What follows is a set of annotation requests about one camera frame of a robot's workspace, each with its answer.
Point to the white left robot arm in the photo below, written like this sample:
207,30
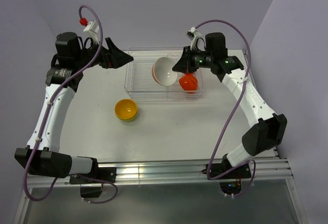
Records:
41,155

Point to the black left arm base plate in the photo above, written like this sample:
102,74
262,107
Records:
104,174

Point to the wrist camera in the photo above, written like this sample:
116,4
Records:
90,29
194,36

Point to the aluminium table edge rail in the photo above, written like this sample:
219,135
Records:
188,171

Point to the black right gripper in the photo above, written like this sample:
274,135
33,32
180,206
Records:
184,64

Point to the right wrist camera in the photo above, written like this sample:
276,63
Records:
194,36

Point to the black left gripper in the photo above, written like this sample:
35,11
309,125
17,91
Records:
113,58

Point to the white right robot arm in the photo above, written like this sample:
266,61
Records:
266,127

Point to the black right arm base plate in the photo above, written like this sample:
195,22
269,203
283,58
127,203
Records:
226,172

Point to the orange bowl carried to rack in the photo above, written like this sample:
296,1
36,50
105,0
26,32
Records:
189,84

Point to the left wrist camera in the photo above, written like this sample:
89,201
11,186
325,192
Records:
90,29

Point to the white bowl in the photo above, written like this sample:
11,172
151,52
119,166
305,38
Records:
162,72

